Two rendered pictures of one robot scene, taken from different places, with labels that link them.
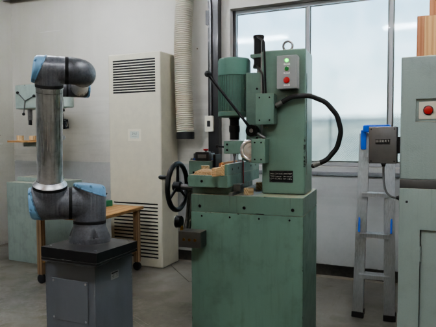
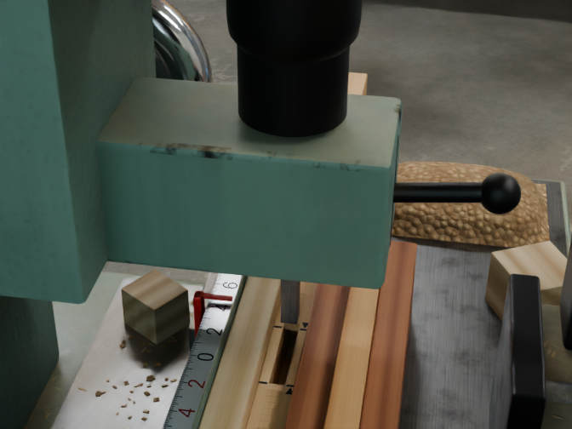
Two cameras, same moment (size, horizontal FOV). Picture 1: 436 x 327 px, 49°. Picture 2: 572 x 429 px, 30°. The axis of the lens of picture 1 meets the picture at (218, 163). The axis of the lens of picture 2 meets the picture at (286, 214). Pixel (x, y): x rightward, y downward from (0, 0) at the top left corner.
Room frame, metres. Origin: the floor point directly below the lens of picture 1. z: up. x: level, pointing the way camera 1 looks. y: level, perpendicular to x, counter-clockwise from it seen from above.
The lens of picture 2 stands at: (3.01, -0.18, 1.31)
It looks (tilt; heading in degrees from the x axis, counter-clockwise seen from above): 33 degrees down; 169
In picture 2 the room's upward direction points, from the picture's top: 1 degrees clockwise
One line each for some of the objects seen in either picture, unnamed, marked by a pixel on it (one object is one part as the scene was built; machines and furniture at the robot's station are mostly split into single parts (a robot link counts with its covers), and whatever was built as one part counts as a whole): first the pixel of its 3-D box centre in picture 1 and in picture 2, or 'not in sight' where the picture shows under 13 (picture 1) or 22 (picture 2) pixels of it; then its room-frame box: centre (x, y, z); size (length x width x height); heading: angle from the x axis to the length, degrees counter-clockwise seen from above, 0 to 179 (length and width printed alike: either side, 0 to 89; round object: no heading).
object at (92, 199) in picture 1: (87, 201); not in sight; (2.23, 0.61, 0.79); 0.17 x 0.15 x 0.18; 108
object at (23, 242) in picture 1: (47, 171); not in sight; (4.34, 1.56, 0.79); 0.62 x 0.48 x 1.58; 64
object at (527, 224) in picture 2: (205, 171); (459, 191); (2.41, 0.06, 0.91); 0.12 x 0.09 x 0.03; 70
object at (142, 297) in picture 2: (248, 191); (156, 306); (2.38, -0.15, 0.82); 0.04 x 0.03 x 0.03; 37
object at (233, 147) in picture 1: (237, 148); (252, 190); (2.57, -0.11, 1.03); 0.14 x 0.07 x 0.09; 70
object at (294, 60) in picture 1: (288, 72); not in sight; (2.33, -0.34, 1.40); 0.10 x 0.06 x 0.16; 70
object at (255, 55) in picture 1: (259, 52); not in sight; (2.53, -0.22, 1.54); 0.08 x 0.08 x 0.17; 70
